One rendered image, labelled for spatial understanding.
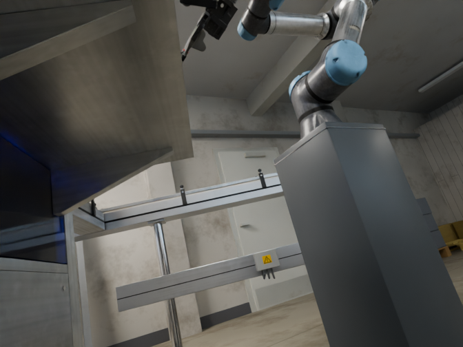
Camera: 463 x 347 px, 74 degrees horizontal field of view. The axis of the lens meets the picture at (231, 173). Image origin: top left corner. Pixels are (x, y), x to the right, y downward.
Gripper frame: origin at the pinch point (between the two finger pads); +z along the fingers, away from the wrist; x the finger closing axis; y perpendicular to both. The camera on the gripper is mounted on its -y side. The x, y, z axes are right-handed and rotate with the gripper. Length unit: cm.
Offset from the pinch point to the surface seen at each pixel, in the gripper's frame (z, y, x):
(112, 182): 37, 0, -35
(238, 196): 52, 68, 30
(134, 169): 32.0, 3.0, -32.7
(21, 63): 7, -21, -66
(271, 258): 61, 91, 1
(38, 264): 52, -7, -56
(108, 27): -3, -15, -62
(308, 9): -85, 110, 269
